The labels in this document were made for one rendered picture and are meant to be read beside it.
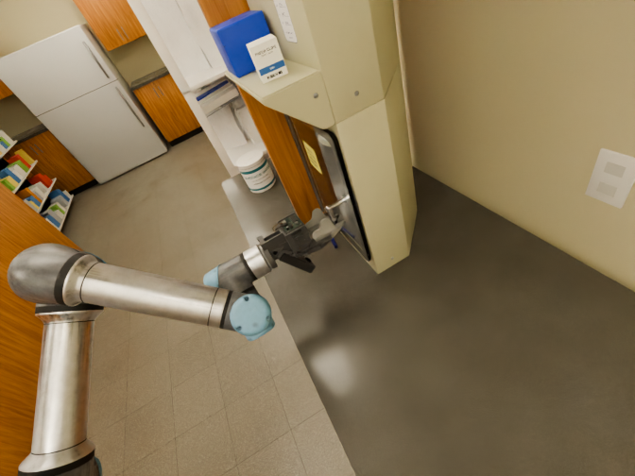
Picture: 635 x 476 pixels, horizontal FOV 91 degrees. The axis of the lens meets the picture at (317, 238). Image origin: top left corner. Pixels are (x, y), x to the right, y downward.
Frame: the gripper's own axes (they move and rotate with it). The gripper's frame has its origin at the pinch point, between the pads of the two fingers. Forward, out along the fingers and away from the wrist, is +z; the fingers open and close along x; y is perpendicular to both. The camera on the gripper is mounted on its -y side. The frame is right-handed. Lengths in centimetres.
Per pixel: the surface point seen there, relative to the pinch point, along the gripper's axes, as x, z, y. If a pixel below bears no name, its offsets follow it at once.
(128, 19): 515, -34, 72
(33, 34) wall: 548, -154, 97
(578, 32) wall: -20, 48, 26
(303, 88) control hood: -6.6, 0.8, 34.7
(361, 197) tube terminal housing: -5.5, 5.8, 7.4
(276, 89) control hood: -5.4, -3.4, 36.3
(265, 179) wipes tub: 67, -6, -13
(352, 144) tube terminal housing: -6.1, 7.0, 20.8
